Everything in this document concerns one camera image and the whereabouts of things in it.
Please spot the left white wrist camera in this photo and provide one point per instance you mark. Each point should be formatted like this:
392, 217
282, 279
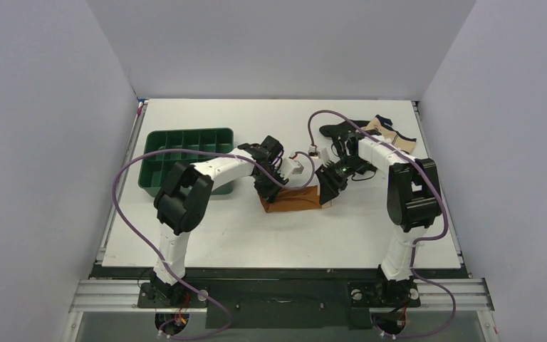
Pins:
290, 166

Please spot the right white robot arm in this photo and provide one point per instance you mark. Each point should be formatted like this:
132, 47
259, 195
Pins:
411, 201

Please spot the beige underwear with dark trim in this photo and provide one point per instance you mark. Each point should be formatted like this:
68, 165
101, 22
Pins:
383, 126

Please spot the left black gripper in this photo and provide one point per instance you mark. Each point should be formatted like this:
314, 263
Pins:
268, 194

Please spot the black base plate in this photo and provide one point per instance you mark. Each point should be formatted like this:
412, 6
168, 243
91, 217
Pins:
300, 298

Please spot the black patterned underwear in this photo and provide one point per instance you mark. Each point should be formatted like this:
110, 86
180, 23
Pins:
341, 130

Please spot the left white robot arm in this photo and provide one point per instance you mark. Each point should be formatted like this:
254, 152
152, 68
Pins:
182, 201

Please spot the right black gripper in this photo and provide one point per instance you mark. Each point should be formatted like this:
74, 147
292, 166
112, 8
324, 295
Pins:
332, 174

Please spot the green compartment tray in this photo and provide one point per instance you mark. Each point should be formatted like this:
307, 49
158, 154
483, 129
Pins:
153, 170

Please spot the aluminium frame rail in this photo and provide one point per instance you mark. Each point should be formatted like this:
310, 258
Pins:
110, 296

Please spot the brown underwear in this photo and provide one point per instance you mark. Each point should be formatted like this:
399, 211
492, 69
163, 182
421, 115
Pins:
307, 198

